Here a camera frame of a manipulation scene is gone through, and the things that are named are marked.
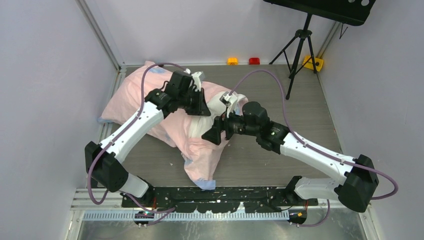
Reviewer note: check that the white slotted cable duct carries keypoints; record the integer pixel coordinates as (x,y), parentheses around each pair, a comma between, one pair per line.
(141,216)

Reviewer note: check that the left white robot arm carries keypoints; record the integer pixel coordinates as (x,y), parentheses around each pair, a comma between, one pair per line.
(104,160)

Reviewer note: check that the white pillow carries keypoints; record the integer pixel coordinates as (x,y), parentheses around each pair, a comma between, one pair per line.
(201,124)

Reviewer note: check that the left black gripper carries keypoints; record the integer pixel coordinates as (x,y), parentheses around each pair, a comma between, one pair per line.
(201,109)

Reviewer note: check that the black tripod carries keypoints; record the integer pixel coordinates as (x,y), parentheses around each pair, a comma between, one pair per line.
(302,35)

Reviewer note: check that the red block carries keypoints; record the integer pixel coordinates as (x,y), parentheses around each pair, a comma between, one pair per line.
(254,61)

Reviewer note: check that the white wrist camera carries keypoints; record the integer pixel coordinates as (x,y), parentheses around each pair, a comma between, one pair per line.
(197,79)
(230,101)

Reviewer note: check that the black overhead panel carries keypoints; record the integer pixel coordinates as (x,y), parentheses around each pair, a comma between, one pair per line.
(349,12)

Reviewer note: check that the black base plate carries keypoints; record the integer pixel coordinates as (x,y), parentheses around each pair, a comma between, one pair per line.
(254,199)

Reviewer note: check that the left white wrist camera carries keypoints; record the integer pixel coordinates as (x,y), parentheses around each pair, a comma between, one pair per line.
(197,79)

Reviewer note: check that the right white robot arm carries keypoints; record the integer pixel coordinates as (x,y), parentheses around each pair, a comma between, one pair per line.
(351,181)

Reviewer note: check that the orange block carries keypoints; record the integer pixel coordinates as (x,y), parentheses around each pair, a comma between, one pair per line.
(232,61)

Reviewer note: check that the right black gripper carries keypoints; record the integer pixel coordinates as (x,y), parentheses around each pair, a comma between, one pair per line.
(214,135)

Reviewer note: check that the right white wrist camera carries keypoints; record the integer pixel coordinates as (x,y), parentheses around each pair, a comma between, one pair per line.
(230,101)

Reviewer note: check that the yellow block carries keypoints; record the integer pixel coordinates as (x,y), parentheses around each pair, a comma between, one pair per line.
(313,63)

